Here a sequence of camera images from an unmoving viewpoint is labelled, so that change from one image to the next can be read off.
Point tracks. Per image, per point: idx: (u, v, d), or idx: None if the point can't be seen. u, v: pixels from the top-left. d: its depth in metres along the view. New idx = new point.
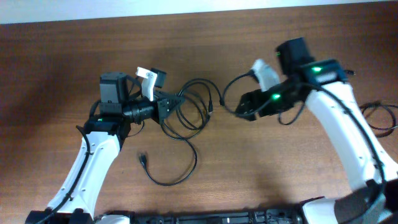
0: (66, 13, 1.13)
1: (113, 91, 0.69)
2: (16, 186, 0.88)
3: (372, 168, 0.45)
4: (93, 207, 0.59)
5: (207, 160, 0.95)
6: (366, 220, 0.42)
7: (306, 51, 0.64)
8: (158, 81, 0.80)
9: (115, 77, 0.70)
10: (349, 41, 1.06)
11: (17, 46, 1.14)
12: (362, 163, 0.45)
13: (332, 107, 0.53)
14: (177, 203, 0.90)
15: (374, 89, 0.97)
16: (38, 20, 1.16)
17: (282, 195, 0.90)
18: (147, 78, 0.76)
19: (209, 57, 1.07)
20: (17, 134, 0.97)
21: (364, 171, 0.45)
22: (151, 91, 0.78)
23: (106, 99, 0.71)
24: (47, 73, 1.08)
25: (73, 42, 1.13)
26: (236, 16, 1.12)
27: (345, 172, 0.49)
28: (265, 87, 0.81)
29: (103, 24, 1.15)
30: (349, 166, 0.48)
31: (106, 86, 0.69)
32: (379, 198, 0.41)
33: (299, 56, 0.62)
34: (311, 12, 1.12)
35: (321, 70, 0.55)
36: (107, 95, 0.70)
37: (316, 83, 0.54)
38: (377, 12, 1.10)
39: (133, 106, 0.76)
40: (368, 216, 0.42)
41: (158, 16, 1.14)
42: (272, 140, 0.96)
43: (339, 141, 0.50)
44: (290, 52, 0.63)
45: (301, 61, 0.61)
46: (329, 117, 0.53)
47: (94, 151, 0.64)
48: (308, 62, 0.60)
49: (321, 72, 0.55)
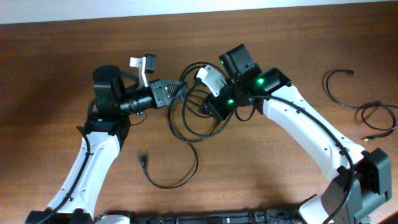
0: (71, 13, 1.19)
1: (107, 91, 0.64)
2: (18, 185, 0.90)
3: (337, 155, 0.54)
4: (93, 208, 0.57)
5: (207, 160, 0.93)
6: (349, 205, 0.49)
7: (247, 58, 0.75)
8: (148, 64, 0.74)
9: (107, 75, 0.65)
10: (344, 40, 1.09)
11: (23, 46, 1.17)
12: (329, 154, 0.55)
13: (286, 111, 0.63)
14: (176, 203, 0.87)
15: (372, 88, 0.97)
16: (45, 20, 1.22)
17: (284, 195, 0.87)
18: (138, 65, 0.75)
19: (209, 55, 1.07)
20: (21, 133, 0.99)
21: (333, 160, 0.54)
22: (143, 76, 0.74)
23: (101, 98, 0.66)
24: (49, 73, 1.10)
25: (77, 42, 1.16)
26: (235, 16, 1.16)
27: (319, 164, 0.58)
28: (216, 91, 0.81)
29: (107, 25, 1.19)
30: (320, 158, 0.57)
31: (99, 88, 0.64)
32: (352, 183, 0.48)
33: (242, 66, 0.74)
34: (305, 12, 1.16)
35: (264, 81, 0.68)
36: (101, 95, 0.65)
37: (264, 93, 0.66)
38: (370, 13, 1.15)
39: (130, 98, 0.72)
40: (349, 201, 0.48)
41: (160, 17, 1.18)
42: (271, 140, 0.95)
43: (304, 139, 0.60)
44: (233, 63, 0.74)
45: (245, 72, 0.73)
46: (289, 121, 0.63)
47: (94, 151, 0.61)
48: (252, 73, 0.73)
49: (265, 83, 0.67)
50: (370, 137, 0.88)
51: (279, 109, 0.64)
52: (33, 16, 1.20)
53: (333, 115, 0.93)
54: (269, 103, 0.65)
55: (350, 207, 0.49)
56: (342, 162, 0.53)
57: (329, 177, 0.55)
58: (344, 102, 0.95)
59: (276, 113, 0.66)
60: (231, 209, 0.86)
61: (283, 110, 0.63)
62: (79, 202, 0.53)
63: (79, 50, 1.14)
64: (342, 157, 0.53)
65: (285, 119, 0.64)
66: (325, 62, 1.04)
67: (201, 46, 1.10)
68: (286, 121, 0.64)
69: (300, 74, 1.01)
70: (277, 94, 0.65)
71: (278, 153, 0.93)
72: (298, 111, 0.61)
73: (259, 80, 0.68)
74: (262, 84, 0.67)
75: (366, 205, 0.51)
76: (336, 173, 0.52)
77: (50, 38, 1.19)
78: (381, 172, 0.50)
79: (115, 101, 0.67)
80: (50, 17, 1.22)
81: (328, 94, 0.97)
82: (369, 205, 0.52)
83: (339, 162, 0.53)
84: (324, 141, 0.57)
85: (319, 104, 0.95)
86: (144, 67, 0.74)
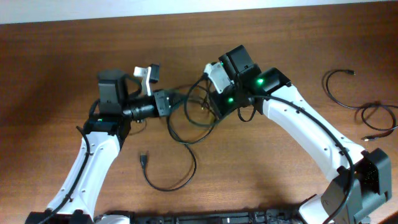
0: (68, 12, 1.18)
1: (112, 91, 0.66)
2: (18, 185, 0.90)
3: (337, 155, 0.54)
4: (93, 209, 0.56)
5: (207, 160, 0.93)
6: (350, 205, 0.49)
7: (247, 59, 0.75)
8: (152, 73, 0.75)
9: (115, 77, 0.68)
10: (344, 41, 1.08)
11: (22, 46, 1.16)
12: (329, 154, 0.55)
13: (285, 111, 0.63)
14: (176, 203, 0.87)
15: (372, 88, 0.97)
16: (41, 20, 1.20)
17: (283, 195, 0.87)
18: (142, 74, 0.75)
19: (208, 55, 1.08)
20: (20, 134, 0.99)
21: (333, 160, 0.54)
22: (148, 85, 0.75)
23: (104, 98, 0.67)
24: (48, 73, 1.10)
25: (76, 42, 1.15)
26: (235, 16, 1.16)
27: (319, 165, 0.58)
28: (220, 88, 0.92)
29: (106, 25, 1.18)
30: (320, 158, 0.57)
31: (105, 86, 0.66)
32: (352, 184, 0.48)
33: (242, 66, 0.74)
34: (305, 12, 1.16)
35: (264, 81, 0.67)
36: (105, 94, 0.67)
37: (263, 92, 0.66)
38: (371, 13, 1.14)
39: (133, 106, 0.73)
40: (349, 201, 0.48)
41: (159, 16, 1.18)
42: (271, 140, 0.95)
43: (304, 139, 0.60)
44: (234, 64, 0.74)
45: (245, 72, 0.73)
46: (288, 121, 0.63)
47: (93, 152, 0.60)
48: (253, 73, 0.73)
49: (265, 83, 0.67)
50: (370, 137, 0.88)
51: (279, 109, 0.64)
52: (28, 15, 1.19)
53: (334, 115, 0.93)
54: (269, 103, 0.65)
55: (350, 206, 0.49)
56: (342, 162, 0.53)
57: (329, 177, 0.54)
58: (343, 103, 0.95)
59: (275, 113, 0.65)
60: (231, 209, 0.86)
61: (283, 110, 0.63)
62: (79, 203, 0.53)
63: (78, 50, 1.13)
64: (342, 157, 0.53)
65: (285, 119, 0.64)
66: (325, 61, 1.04)
67: (201, 46, 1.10)
68: (285, 121, 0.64)
69: (300, 74, 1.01)
70: (277, 94, 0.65)
71: (278, 153, 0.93)
72: (298, 111, 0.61)
73: (259, 80, 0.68)
74: (262, 84, 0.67)
75: (366, 205, 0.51)
76: (336, 173, 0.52)
77: (48, 37, 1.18)
78: (381, 172, 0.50)
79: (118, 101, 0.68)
80: (47, 17, 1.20)
81: (328, 94, 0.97)
82: (369, 205, 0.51)
83: (339, 162, 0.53)
84: (324, 141, 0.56)
85: (319, 104, 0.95)
86: (149, 77, 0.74)
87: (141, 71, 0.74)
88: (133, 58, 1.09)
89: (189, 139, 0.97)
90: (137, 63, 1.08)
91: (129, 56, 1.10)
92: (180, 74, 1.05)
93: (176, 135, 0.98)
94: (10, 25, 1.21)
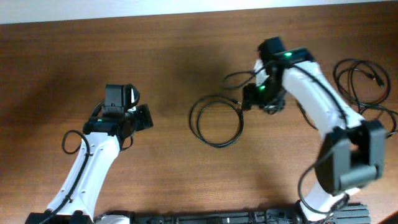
0: (65, 12, 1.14)
1: (117, 94, 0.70)
2: (18, 185, 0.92)
3: None
4: (93, 208, 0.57)
5: (207, 160, 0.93)
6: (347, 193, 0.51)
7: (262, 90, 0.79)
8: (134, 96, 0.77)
9: (121, 84, 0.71)
10: (346, 41, 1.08)
11: (18, 46, 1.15)
12: None
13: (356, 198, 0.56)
14: (175, 203, 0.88)
15: (370, 91, 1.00)
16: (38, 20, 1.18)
17: (282, 195, 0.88)
18: (130, 98, 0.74)
19: (209, 56, 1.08)
20: (18, 134, 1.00)
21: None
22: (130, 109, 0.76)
23: (109, 102, 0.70)
24: (46, 74, 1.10)
25: (74, 43, 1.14)
26: (236, 17, 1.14)
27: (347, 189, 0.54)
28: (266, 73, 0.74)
29: (104, 25, 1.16)
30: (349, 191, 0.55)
31: (111, 91, 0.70)
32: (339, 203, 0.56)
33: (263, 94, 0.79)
34: (308, 12, 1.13)
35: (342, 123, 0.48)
36: (110, 98, 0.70)
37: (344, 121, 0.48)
38: (376, 12, 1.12)
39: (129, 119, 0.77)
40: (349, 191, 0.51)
41: (159, 17, 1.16)
42: (272, 141, 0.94)
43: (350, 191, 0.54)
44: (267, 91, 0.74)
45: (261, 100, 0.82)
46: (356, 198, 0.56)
47: (93, 152, 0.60)
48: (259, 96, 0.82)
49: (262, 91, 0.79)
50: None
51: (295, 76, 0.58)
52: (23, 17, 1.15)
53: None
54: (291, 72, 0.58)
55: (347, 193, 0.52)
56: (332, 112, 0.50)
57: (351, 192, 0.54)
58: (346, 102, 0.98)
59: (290, 81, 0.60)
60: (231, 209, 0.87)
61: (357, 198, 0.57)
62: (79, 203, 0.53)
63: (78, 50, 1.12)
64: (331, 101, 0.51)
65: (300, 89, 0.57)
66: (324, 63, 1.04)
67: (201, 48, 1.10)
68: (303, 91, 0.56)
69: None
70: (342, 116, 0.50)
71: (278, 153, 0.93)
72: (342, 116, 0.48)
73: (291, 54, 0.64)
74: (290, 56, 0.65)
75: (349, 180, 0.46)
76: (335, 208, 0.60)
77: (47, 37, 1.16)
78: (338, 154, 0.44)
79: (121, 104, 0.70)
80: (43, 18, 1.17)
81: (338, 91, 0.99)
82: (357, 177, 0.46)
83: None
84: None
85: None
86: (133, 99, 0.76)
87: (126, 94, 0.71)
88: (134, 59, 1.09)
89: (196, 136, 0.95)
90: (137, 64, 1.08)
91: (129, 58, 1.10)
92: (181, 76, 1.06)
93: (182, 133, 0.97)
94: (7, 25, 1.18)
